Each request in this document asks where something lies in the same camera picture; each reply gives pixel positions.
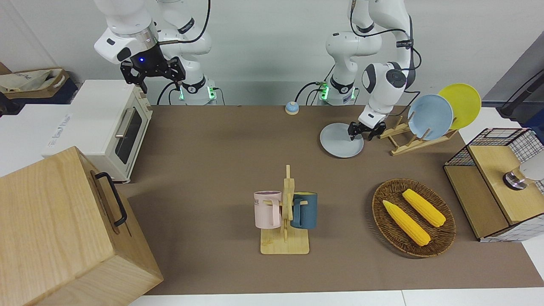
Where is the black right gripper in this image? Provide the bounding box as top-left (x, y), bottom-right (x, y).
top-left (121, 42), bottom-right (186, 94)

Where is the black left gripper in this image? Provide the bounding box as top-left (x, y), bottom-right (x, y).
top-left (348, 120), bottom-right (386, 142)

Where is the gray round plate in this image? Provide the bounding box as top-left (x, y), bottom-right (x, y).
top-left (320, 122), bottom-right (365, 159)

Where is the wooden plate rack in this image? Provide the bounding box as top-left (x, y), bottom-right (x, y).
top-left (380, 116), bottom-right (459, 156)

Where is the light blue plate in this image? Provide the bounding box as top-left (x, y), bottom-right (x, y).
top-left (407, 94), bottom-right (454, 141)

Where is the yellow plate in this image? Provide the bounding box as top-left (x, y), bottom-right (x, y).
top-left (438, 83), bottom-right (482, 130)

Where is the white toaster oven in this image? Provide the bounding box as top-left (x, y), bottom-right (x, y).
top-left (41, 79), bottom-right (153, 184)

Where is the dark blue mug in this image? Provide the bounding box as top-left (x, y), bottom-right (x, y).
top-left (291, 192), bottom-right (318, 230)

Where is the cardboard box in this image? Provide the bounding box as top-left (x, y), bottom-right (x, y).
top-left (0, 68), bottom-right (71, 100)

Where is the yellow corn cob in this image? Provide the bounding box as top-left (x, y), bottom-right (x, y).
top-left (382, 200), bottom-right (431, 247)
top-left (402, 189), bottom-right (447, 228)

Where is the brown wicker basket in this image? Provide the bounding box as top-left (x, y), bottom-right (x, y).
top-left (372, 178), bottom-right (457, 258)

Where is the brown table mat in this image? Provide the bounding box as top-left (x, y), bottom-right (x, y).
top-left (115, 104), bottom-right (544, 296)

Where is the pink mug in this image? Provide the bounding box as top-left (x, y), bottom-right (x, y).
top-left (254, 191), bottom-right (283, 229)

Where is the white plastic bag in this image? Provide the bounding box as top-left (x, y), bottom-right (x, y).
top-left (0, 69), bottom-right (57, 93)

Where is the wooden mug rack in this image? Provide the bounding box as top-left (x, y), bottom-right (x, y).
top-left (260, 165), bottom-right (310, 255)

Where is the silver round metal object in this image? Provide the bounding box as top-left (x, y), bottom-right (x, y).
top-left (503, 168), bottom-right (532, 191)

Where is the light wooden box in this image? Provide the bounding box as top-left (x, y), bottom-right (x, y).
top-left (0, 146), bottom-right (164, 306)

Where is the black metal box handle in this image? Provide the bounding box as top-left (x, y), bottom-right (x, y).
top-left (94, 172), bottom-right (128, 227)

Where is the wire and wood shelf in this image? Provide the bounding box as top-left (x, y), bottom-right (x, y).
top-left (443, 127), bottom-right (544, 243)

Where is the black camera stand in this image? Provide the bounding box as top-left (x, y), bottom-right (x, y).
top-left (499, 70), bottom-right (544, 117)

